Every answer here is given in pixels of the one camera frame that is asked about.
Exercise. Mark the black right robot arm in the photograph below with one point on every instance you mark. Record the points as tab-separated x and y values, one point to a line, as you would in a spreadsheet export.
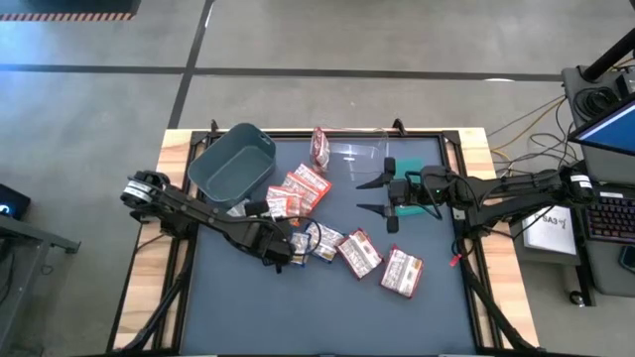
516	191

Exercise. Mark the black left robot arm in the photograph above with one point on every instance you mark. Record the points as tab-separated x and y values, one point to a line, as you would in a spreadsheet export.
198	215

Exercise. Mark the computer monitor blue screen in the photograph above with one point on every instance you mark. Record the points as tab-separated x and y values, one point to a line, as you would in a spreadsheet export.
607	131

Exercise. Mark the red zip tie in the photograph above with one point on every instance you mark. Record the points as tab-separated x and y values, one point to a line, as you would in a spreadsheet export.
455	259

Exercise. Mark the white SA3 sign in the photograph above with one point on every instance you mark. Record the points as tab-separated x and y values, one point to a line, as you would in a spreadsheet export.
550	233

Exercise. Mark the green translucent plastic bin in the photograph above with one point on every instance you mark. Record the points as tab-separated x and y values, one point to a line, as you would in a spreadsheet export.
412	164

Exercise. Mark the blue-grey table mat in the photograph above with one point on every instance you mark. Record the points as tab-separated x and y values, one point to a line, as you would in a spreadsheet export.
322	317

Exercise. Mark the grey side desk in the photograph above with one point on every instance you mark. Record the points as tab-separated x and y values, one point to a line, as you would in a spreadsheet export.
30	238

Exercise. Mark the black device with light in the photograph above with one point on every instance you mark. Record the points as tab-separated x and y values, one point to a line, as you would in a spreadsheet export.
10	201

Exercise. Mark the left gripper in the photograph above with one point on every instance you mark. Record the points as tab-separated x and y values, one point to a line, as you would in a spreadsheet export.
273	243

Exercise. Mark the dark grey plastic bin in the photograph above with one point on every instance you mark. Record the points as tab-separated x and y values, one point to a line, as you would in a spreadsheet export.
233	168

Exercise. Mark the blue Maruchan ramen pack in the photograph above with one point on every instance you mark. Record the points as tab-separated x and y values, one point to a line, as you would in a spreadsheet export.
325	241
301	245
238	209

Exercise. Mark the black monitor pole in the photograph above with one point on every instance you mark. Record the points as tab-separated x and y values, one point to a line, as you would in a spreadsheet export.
612	54

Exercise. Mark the backlit black keyboard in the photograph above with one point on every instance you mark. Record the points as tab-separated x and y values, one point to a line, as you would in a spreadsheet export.
612	218

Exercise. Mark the grey workstation cart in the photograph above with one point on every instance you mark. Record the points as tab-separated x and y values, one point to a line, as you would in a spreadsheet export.
610	273

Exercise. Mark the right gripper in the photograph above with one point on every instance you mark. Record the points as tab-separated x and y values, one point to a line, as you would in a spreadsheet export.
404	193

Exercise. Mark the black metal table frame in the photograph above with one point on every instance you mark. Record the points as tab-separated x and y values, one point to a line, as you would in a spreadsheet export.
288	134

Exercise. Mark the clear plastic bin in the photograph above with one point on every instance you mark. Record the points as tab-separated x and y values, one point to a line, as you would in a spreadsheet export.
354	154

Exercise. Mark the red Maruchan ramen pack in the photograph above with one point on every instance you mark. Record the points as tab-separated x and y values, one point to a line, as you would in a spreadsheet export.
359	253
320	149
402	272

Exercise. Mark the dark computer mouse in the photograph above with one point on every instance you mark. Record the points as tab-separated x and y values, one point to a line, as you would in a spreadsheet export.
629	259

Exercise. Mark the black caster wheel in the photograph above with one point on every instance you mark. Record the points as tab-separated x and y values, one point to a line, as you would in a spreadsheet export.
576	297

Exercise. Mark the black hazard-striped cart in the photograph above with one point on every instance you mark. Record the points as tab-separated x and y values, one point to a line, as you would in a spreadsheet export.
69	6

